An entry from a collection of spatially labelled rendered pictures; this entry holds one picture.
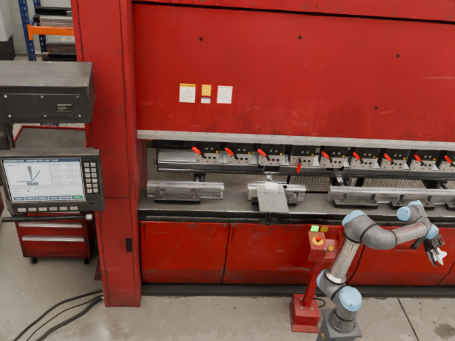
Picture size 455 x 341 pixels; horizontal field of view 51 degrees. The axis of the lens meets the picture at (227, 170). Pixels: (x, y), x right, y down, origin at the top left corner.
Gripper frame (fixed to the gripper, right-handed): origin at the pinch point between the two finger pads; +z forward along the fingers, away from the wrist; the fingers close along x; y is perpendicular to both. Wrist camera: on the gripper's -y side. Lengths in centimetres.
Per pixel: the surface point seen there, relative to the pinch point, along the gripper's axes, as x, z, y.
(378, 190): 52, -59, 12
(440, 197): 55, -43, 54
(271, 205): 36, -64, -67
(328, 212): 52, -53, -27
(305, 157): 24, -86, -39
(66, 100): -60, -110, -163
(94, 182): -23, -84, -162
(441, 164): 29, -59, 48
